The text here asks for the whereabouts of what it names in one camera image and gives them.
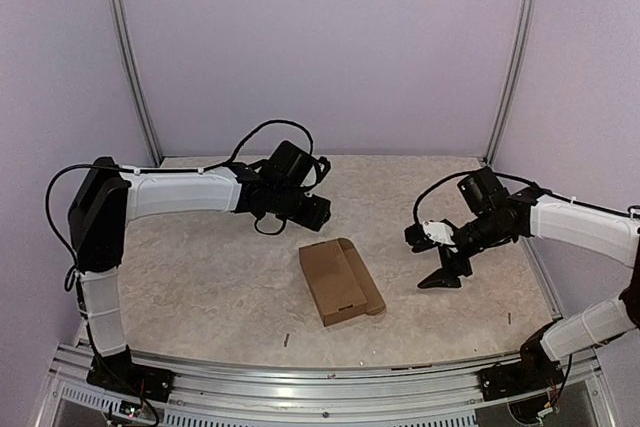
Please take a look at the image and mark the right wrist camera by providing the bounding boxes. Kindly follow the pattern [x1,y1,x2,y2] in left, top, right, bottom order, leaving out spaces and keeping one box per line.
[404,220,458,253]

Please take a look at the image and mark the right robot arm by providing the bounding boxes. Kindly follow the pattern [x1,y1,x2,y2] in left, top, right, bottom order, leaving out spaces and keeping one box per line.
[404,167,639,391]

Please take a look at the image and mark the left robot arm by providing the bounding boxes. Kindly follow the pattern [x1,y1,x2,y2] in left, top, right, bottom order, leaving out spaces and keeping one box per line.
[68,141,331,392]

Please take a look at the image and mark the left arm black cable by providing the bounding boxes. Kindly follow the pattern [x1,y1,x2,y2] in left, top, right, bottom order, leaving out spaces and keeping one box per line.
[43,119,332,293]

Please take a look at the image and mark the aluminium frame post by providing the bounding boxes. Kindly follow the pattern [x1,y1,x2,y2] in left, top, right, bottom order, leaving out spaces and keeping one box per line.
[108,0,164,166]
[482,0,536,165]

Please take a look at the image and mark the left aluminium frame post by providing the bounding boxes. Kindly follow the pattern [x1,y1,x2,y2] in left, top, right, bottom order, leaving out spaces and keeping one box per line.
[108,0,164,166]

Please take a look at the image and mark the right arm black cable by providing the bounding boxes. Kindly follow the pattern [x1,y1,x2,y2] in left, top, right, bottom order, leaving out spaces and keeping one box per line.
[412,170,640,228]

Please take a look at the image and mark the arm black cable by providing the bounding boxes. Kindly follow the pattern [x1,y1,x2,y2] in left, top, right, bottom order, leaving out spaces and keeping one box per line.
[412,170,640,228]
[43,119,332,293]

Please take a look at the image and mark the brown cardboard box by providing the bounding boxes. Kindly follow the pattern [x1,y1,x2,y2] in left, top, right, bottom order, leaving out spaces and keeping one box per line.
[298,237,386,327]

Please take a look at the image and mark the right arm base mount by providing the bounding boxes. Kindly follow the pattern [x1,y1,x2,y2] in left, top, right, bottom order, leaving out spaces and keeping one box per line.
[477,361,565,402]

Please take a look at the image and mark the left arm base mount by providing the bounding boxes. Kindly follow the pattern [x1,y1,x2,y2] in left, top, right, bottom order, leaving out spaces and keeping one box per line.
[86,363,175,403]

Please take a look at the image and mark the right aluminium frame post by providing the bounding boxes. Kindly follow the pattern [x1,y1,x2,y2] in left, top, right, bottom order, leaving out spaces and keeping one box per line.
[482,0,536,165]

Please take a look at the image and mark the front aluminium rail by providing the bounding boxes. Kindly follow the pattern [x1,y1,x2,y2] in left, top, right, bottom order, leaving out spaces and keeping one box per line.
[26,341,622,426]

